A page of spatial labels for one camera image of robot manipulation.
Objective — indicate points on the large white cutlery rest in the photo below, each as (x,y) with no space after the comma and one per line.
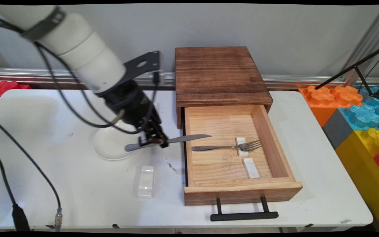
(146,182)

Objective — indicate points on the dark wooden drawer cabinet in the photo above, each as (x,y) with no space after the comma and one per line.
(219,72)

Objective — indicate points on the blue foam block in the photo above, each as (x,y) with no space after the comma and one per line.
(365,113)

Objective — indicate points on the silver table knife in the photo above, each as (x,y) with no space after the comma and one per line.
(189,138)

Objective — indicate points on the orange foam block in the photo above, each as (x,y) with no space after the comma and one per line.
(324,97)

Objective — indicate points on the small white cutlery rest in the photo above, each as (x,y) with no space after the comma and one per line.
(251,168)
(241,153)

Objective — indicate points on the grey foam block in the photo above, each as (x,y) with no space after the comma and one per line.
(337,130)

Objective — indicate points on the aluminium rail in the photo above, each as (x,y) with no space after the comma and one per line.
(294,79)

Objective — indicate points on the red knobbed foam block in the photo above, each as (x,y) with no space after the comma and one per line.
(5,88)

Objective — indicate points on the silver fork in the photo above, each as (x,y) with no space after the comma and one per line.
(215,148)

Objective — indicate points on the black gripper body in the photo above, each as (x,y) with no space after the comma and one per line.
(132,105)

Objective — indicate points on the light wooden drawer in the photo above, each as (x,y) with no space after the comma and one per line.
(242,192)

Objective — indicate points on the black tripod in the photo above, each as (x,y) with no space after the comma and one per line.
(357,65)

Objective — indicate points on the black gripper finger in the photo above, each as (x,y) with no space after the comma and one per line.
(162,138)
(148,141)

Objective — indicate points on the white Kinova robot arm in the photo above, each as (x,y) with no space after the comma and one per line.
(77,49)

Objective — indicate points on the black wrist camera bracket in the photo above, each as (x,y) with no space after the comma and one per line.
(143,64)

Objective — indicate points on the white round plate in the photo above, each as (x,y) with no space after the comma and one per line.
(110,147)

